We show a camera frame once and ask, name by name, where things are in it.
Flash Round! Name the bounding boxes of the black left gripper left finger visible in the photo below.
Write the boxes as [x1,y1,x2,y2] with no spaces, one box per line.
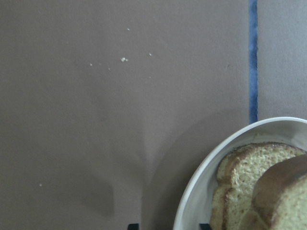
[128,223,139,230]

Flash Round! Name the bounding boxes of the bread slice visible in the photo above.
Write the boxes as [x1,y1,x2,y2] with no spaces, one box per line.
[239,155,307,230]
[210,142,307,230]

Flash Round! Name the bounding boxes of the bread slice on plate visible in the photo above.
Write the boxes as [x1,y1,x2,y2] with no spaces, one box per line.
[210,142,307,230]

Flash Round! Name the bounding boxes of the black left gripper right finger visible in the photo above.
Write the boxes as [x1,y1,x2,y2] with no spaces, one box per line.
[199,223,211,230]

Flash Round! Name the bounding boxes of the white round plate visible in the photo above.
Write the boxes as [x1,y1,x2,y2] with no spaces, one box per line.
[173,117,307,230]

